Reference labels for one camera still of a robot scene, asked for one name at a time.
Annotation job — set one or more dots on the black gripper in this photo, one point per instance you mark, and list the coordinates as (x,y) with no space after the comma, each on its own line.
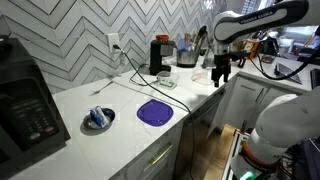
(221,63)

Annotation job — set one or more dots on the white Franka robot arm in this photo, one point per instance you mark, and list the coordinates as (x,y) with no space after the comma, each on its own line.
(293,116)

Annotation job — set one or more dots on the clear plastic lunch box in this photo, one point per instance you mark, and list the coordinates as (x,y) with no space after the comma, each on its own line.
(167,79)

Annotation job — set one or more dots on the green object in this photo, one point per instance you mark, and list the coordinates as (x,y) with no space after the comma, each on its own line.
(167,84)

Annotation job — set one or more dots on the pink plastic spoon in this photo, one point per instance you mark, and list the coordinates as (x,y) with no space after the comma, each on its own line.
(202,76)

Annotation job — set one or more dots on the clear round plastic container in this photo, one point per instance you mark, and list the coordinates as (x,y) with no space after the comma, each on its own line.
(201,77)

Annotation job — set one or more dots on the metal utensil pot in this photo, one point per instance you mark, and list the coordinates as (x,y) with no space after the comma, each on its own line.
(187,58)

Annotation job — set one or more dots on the orange container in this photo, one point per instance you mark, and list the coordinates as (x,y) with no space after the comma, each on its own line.
(250,48)

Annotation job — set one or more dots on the brown ladle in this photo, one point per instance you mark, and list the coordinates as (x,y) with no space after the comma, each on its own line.
(201,35)

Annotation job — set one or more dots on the blue utensil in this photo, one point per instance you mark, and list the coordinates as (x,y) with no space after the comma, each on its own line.
(183,45)

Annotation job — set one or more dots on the black grinder with orange lid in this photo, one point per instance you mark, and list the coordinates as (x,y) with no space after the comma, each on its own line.
(156,55)

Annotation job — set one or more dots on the dark round bowl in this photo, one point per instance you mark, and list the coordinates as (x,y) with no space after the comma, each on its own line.
(110,115)

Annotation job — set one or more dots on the metal fork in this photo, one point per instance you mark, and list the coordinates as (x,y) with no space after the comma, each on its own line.
(101,88)

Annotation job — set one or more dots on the blue and white packet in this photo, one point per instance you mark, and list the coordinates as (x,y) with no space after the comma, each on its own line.
(99,116)

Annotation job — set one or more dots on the black microwave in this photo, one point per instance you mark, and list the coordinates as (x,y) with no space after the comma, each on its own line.
(26,106)

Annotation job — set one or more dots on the white wall outlet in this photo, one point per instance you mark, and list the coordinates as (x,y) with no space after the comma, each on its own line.
(113,40)

